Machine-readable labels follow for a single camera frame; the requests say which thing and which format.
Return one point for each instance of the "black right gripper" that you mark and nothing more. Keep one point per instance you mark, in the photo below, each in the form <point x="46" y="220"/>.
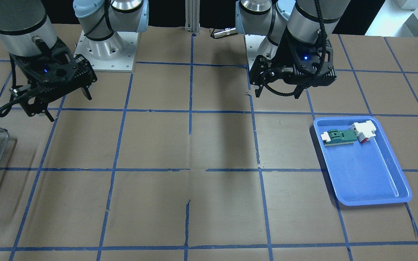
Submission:
<point x="24" y="67"/>

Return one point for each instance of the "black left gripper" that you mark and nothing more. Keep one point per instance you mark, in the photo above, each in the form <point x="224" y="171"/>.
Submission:
<point x="283" y="50"/>

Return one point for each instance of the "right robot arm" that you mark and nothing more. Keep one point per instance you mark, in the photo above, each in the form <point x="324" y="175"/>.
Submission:
<point x="22" y="22"/>

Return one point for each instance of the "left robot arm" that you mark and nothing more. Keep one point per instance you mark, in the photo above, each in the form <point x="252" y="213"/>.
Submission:
<point x="302" y="18"/>

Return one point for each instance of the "blue plastic tray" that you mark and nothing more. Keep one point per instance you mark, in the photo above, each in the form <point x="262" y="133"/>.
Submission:
<point x="363" y="174"/>

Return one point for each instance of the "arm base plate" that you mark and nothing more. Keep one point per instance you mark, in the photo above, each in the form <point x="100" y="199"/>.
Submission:
<point x="116" y="54"/>
<point x="258" y="45"/>

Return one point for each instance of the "silver cable connector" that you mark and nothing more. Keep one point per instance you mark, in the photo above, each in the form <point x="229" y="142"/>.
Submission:
<point x="223" y="33"/>

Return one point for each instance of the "aluminium frame post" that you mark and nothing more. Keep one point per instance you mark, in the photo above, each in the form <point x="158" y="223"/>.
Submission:
<point x="192" y="16"/>

